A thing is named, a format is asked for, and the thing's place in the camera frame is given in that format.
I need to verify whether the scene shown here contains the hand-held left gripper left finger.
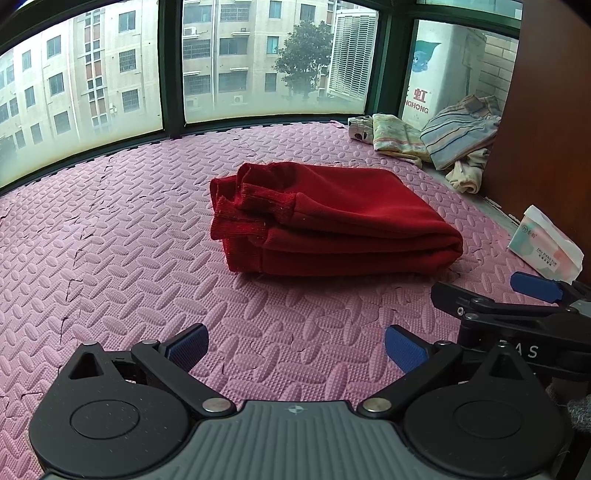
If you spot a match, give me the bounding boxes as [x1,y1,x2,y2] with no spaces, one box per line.
[58,324,234,414]

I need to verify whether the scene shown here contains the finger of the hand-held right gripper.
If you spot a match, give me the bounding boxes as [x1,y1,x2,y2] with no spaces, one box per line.
[510,271,591,308]
[431,281,591,320]

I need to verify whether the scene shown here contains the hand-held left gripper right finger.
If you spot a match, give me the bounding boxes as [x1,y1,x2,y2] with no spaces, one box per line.
[359,324,532,413]

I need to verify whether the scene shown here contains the red knit pants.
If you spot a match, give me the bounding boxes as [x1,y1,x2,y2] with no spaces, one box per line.
[209,161,464,278]

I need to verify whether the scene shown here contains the person's right forearm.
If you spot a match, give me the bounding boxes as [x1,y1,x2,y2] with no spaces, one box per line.
[546,381,591,435]

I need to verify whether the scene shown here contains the white tissue packet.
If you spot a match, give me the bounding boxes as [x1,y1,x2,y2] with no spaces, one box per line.
[507,205,584,283]

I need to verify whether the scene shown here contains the pink foam floor mat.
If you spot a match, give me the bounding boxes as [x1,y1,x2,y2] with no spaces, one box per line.
[0,121,575,409]

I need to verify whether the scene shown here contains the cream cloth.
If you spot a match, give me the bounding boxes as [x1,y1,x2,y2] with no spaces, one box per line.
[444,148,490,195]

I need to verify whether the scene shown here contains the brown wooden cabinet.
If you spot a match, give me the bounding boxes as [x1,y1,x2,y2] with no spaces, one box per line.
[480,0,591,265]

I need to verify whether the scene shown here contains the striped blue shirt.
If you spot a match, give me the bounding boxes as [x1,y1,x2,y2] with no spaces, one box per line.
[420,95,502,171]

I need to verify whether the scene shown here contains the yellow patterned cloth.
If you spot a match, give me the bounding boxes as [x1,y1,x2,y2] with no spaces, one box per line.
[372,113,433,168]

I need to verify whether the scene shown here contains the spotted beige cloth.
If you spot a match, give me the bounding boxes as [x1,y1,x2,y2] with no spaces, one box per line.
[347,115,375,143]

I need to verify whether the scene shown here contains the white box with cartoon print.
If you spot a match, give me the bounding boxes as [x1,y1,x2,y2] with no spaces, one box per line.
[402,18,488,134]

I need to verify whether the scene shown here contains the white louvred outdoor unit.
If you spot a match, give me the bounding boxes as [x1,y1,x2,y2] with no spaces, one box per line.
[327,10,379,100]

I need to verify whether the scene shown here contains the beige apartment building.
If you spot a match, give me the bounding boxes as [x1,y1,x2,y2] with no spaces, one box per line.
[0,0,342,185]

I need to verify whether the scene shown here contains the green tree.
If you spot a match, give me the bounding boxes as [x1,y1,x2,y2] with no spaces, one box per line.
[274,21,334,99]

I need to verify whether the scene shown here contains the dark green window frame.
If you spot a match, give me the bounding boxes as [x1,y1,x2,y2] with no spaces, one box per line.
[0,0,522,191]

